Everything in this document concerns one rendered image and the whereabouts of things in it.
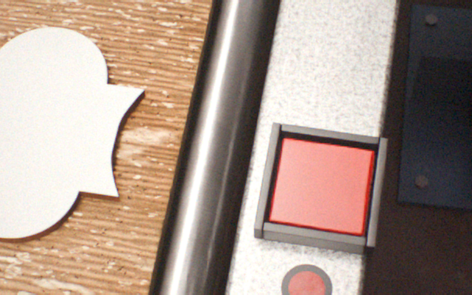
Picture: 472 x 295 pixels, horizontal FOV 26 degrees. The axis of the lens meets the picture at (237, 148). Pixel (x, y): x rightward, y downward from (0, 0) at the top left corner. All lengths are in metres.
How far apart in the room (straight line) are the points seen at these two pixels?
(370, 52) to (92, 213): 0.22
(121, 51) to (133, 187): 0.10
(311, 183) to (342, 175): 0.02
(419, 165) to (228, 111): 1.02
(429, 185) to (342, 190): 1.03
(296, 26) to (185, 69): 0.09
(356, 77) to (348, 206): 0.10
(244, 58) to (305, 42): 0.04
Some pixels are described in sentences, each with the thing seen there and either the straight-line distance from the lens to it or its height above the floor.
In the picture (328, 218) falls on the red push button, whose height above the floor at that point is 0.93.
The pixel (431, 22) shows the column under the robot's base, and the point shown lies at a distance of 1.82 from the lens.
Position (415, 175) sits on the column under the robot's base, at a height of 0.01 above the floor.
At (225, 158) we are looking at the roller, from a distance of 0.67.
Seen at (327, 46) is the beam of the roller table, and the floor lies 0.91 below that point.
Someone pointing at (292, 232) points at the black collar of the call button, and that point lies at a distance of 0.63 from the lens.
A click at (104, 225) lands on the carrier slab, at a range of 0.64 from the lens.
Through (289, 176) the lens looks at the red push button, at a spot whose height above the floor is 0.93.
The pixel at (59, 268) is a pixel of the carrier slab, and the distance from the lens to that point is 0.63.
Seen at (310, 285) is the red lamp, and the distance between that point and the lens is 0.64.
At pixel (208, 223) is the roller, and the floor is 0.92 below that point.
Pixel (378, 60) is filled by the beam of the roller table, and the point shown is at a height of 0.92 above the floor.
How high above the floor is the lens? 1.52
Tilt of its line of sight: 64 degrees down
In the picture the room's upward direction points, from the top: 4 degrees counter-clockwise
